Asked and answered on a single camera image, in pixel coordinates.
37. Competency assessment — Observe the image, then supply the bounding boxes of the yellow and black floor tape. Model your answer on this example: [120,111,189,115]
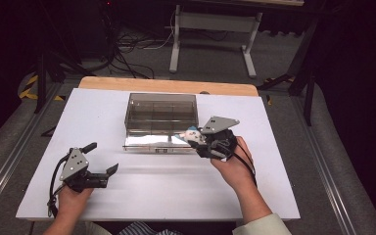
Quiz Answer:
[18,73,67,102]

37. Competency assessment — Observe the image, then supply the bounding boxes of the right hand-held gripper black cable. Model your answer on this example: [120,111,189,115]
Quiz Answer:
[222,142,259,190]

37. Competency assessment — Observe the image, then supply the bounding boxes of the person's left hand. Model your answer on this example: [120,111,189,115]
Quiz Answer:
[56,185,94,221]

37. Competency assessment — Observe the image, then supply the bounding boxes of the wooden table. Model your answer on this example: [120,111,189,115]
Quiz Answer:
[77,76,259,98]

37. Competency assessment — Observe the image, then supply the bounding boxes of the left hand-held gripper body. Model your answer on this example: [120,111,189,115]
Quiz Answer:
[59,147,110,194]

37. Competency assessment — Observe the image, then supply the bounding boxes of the person's right hand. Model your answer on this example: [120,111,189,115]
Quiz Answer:
[210,135,258,194]

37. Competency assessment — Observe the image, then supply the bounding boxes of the white metal desk frame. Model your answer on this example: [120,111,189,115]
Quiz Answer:
[168,3,264,79]

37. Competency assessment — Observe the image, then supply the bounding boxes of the aluminium rail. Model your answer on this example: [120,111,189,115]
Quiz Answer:
[289,95,358,235]
[0,81,65,224]

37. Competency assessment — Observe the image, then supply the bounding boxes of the white and blue plush toy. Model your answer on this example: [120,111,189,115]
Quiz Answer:
[174,124,209,147]

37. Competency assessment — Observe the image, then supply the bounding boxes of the hand-held gripper black cable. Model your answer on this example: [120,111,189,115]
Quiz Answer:
[222,142,259,190]
[46,154,71,219]

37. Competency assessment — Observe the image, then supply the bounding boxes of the left hand-held gripper black cable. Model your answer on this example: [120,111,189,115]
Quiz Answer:
[46,154,71,219]

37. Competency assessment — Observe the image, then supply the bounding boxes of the black floor cable bundle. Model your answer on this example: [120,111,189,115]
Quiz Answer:
[106,19,177,80]

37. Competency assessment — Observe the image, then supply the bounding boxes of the black metal stand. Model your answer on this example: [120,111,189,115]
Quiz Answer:
[257,13,322,127]
[32,0,87,115]

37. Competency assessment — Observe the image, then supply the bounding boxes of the white board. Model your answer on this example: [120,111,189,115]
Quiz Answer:
[15,87,302,223]

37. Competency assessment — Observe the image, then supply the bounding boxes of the person's striped clothing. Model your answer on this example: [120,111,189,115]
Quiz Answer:
[117,221,184,235]

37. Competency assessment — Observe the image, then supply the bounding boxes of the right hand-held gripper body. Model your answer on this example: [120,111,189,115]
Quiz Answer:
[194,116,241,162]

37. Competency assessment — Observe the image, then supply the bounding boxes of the smoky clear drawer cabinet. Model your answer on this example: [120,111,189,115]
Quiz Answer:
[123,92,200,138]

